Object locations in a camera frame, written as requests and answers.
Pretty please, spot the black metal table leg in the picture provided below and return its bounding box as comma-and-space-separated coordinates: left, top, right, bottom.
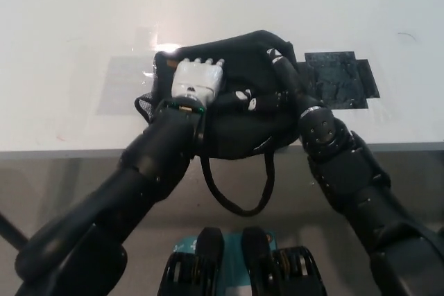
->
0, 209, 31, 250

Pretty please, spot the black soft travel bag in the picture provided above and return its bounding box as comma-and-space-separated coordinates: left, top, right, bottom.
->
133, 28, 303, 217

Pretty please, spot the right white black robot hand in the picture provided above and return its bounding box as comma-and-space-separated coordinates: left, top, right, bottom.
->
223, 47, 323, 117

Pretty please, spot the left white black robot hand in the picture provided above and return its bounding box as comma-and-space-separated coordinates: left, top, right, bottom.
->
171, 56, 227, 107

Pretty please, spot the black tape patch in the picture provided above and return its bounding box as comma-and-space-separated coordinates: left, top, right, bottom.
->
297, 51, 382, 112

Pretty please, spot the black teal robot torso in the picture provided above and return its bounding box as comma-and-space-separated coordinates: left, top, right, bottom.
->
157, 226, 324, 296

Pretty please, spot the clear grey tape patch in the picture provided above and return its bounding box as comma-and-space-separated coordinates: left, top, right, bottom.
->
96, 55, 157, 116

